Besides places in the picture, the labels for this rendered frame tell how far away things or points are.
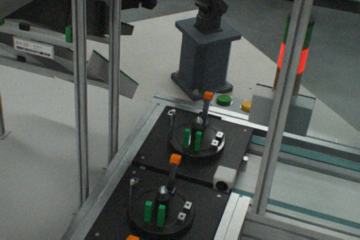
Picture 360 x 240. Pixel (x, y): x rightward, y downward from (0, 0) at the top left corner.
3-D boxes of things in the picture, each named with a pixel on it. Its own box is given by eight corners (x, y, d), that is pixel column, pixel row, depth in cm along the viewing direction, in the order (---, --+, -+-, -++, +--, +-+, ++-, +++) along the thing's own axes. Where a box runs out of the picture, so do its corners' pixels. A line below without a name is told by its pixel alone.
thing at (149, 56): (206, 14, 232) (206, 7, 230) (369, 150, 171) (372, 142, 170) (30, 49, 201) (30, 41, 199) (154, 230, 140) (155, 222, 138)
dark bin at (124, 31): (86, 20, 146) (93, -10, 145) (131, 35, 142) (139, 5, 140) (12, 16, 120) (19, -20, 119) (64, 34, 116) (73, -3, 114)
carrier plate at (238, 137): (165, 111, 158) (165, 104, 157) (253, 134, 153) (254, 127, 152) (131, 167, 139) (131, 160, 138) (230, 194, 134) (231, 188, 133)
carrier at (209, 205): (129, 171, 138) (130, 128, 131) (228, 199, 133) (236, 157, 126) (83, 246, 119) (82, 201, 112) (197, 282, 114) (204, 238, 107)
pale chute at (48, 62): (40, 70, 162) (46, 55, 163) (80, 86, 158) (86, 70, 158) (-21, 36, 136) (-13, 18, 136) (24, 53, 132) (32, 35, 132)
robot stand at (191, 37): (208, 67, 195) (215, 13, 183) (233, 91, 185) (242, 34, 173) (169, 77, 188) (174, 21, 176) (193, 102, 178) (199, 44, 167)
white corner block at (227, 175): (216, 177, 139) (218, 164, 137) (235, 182, 138) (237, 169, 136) (211, 190, 135) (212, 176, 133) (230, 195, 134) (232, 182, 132)
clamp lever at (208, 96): (200, 120, 149) (206, 90, 147) (207, 122, 148) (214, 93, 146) (196, 123, 145) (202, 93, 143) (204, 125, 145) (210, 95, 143)
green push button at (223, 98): (218, 98, 165) (219, 92, 164) (232, 102, 164) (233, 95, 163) (214, 105, 162) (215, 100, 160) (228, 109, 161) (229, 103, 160)
